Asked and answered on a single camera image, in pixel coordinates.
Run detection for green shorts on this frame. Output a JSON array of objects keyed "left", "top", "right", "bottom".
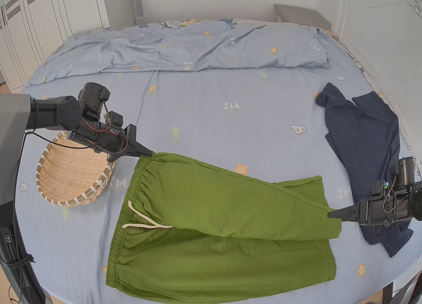
[{"left": 105, "top": 152, "right": 343, "bottom": 304}]

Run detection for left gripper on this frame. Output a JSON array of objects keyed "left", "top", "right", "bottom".
[{"left": 97, "top": 124, "right": 138, "bottom": 162}]

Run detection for black cable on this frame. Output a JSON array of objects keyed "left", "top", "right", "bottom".
[{"left": 15, "top": 130, "right": 111, "bottom": 198}]

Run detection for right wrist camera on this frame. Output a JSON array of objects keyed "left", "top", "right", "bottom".
[{"left": 369, "top": 179, "right": 388, "bottom": 200}]

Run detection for round woven basket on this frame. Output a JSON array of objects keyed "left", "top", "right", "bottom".
[{"left": 36, "top": 130, "right": 116, "bottom": 208}]

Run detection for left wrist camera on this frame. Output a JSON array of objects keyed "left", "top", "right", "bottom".
[{"left": 108, "top": 111, "right": 125, "bottom": 132}]

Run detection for pale blue quilt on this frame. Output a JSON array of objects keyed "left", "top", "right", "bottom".
[{"left": 26, "top": 18, "right": 330, "bottom": 87}]

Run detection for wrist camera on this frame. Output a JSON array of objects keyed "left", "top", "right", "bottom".
[
  {"left": 369, "top": 179, "right": 388, "bottom": 200},
  {"left": 108, "top": 111, "right": 125, "bottom": 132}
]

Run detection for bed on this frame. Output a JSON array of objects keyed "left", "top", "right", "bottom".
[{"left": 0, "top": 0, "right": 422, "bottom": 304}]

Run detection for grey bedside table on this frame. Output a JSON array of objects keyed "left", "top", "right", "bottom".
[{"left": 274, "top": 5, "right": 332, "bottom": 29}]

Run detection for white wardrobe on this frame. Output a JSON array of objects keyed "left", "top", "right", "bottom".
[{"left": 0, "top": 0, "right": 110, "bottom": 91}]

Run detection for dark blue garment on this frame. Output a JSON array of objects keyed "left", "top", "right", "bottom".
[{"left": 315, "top": 82, "right": 414, "bottom": 258}]

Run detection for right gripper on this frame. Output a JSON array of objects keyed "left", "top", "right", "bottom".
[{"left": 358, "top": 197, "right": 399, "bottom": 227}]

